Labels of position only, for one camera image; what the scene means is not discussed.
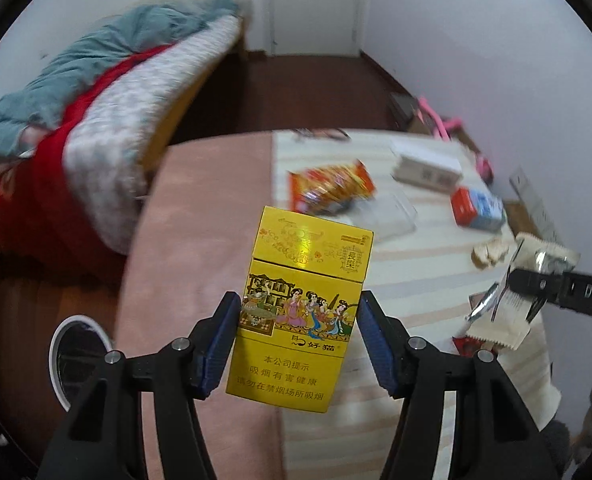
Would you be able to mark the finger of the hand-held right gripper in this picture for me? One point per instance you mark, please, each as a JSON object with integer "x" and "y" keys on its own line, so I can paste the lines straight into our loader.
{"x": 535, "y": 282}

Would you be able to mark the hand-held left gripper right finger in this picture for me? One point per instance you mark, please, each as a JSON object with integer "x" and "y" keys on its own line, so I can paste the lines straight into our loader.
{"x": 375, "y": 347}

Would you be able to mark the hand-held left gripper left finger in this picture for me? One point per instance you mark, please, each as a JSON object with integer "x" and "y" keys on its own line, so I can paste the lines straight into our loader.
{"x": 220, "y": 347}

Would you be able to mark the white paper wrapper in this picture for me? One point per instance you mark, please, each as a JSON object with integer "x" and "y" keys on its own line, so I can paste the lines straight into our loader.
{"x": 510, "y": 320}

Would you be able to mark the red and blue carton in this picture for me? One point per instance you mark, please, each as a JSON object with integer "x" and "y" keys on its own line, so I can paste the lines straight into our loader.
{"x": 475, "y": 210}

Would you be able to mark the yellow cigarette box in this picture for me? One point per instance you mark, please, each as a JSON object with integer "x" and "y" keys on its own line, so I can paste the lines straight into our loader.
{"x": 301, "y": 270}

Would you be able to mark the clear plastic box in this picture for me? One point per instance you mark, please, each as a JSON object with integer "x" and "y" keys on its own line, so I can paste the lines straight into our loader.
{"x": 385, "y": 217}

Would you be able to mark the white rimmed trash bin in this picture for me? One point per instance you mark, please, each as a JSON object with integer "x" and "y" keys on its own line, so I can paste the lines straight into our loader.
{"x": 78, "y": 355}

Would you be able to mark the white cardboard box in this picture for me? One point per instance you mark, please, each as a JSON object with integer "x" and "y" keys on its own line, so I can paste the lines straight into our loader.
{"x": 428, "y": 167}

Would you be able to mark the orange snack packet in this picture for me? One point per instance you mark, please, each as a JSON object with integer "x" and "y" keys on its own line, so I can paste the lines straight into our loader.
{"x": 331, "y": 185}

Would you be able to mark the crumpled tissue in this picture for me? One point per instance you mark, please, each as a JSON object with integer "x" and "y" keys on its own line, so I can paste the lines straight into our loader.
{"x": 490, "y": 252}

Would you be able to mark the silver foil wrapper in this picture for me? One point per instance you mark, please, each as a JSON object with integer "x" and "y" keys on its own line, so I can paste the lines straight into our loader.
{"x": 481, "y": 304}

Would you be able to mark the small red packet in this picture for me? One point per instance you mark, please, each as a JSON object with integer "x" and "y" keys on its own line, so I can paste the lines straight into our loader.
{"x": 465, "y": 345}

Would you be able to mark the pink suede table cloth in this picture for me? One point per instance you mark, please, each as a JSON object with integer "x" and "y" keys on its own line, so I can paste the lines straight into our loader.
{"x": 201, "y": 195}

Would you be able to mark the dark box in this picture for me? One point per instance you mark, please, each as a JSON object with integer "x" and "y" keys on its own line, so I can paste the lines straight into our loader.
{"x": 403, "y": 110}

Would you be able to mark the red fleece blanket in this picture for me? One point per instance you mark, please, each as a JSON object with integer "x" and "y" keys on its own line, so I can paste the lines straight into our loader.
{"x": 41, "y": 190}

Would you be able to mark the checked bed sheet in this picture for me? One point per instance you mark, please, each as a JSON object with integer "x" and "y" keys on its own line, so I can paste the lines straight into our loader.
{"x": 126, "y": 110}

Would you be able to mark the blue quilt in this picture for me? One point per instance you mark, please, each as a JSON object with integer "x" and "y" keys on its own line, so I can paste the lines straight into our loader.
{"x": 91, "y": 55}

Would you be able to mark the white door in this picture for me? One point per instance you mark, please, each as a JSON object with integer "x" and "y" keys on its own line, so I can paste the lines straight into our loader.
{"x": 316, "y": 5}

